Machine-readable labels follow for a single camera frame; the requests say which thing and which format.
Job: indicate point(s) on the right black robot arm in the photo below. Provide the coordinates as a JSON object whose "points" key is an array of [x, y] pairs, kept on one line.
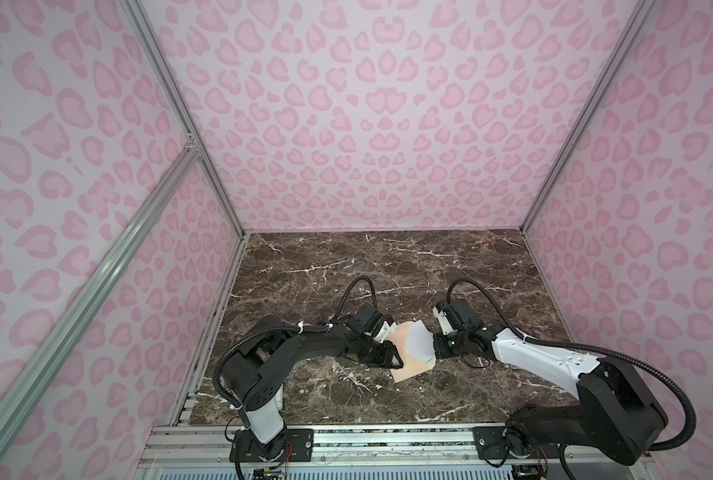
{"points": [[615, 411]]}

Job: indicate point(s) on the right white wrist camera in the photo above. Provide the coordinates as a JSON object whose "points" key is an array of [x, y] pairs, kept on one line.
{"points": [[447, 317]]}

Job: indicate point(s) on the pink envelope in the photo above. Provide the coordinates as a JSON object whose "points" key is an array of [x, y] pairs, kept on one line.
{"points": [[413, 367]]}

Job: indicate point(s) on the green floral letter paper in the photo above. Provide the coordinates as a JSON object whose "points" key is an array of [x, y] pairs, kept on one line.
{"points": [[420, 342]]}

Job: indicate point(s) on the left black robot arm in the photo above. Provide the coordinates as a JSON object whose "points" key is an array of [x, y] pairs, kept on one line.
{"points": [[250, 373]]}

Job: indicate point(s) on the aluminium post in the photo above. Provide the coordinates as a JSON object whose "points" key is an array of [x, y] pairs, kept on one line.
{"points": [[643, 15], [142, 28]]}

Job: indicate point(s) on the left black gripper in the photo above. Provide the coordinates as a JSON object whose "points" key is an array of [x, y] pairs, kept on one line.
{"points": [[386, 360]]}

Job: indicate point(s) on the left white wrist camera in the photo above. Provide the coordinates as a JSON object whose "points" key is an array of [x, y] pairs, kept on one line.
{"points": [[385, 327]]}

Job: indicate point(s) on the left rear aluminium post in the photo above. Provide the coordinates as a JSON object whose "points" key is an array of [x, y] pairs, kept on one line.
{"points": [[142, 28]]}

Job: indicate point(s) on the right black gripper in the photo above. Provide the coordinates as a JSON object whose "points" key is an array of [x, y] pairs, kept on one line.
{"points": [[440, 351]]}

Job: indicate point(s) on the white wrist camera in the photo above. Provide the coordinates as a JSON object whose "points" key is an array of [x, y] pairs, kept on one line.
{"points": [[385, 327], [447, 317]]}

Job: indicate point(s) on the aluminium frame diagonal bar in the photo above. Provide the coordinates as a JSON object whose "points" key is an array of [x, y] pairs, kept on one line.
{"points": [[40, 371]]}

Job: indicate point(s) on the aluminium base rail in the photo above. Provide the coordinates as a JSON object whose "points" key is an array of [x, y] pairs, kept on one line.
{"points": [[387, 451]]}

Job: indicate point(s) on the right rear aluminium post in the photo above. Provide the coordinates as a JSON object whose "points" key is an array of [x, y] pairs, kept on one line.
{"points": [[643, 15]]}

